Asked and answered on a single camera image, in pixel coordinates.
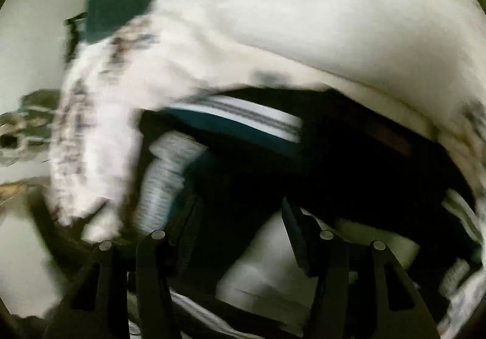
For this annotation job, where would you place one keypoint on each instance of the green patterned object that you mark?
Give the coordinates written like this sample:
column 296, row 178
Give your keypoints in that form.
column 26, row 122

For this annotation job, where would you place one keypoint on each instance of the white small garment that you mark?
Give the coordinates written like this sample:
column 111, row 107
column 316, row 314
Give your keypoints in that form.
column 258, row 267

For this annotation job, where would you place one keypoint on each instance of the grey small garment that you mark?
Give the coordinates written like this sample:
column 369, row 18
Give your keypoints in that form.
column 167, row 176

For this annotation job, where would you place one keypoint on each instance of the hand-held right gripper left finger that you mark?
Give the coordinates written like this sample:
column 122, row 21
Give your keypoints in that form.
column 190, row 232

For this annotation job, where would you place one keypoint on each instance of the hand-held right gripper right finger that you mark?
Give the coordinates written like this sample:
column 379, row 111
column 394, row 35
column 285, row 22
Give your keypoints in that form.
column 298, row 236

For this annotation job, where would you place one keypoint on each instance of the cream floral blanket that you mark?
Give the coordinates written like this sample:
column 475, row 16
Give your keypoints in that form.
column 303, row 20

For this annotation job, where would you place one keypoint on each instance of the black garment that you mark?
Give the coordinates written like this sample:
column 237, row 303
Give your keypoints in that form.
column 360, row 172

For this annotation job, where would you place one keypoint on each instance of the teal garment with white waistband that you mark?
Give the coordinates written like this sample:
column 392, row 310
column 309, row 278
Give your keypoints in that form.
column 235, row 130

